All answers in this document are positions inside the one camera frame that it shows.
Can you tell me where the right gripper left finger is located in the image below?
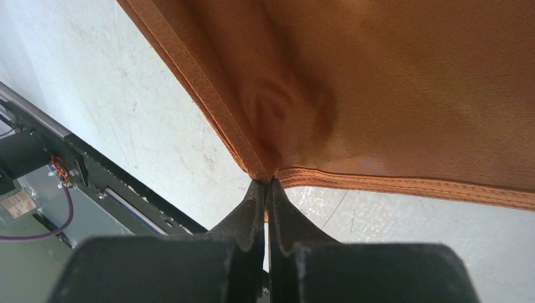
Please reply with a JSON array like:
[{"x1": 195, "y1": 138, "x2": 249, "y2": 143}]
[{"x1": 49, "y1": 181, "x2": 266, "y2": 302}]

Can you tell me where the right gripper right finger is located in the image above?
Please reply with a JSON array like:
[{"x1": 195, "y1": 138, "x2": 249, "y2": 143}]
[{"x1": 267, "y1": 179, "x2": 479, "y2": 302}]

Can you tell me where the orange cloth napkin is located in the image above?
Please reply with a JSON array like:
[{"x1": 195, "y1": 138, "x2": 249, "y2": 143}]
[{"x1": 120, "y1": 1, "x2": 534, "y2": 210}]

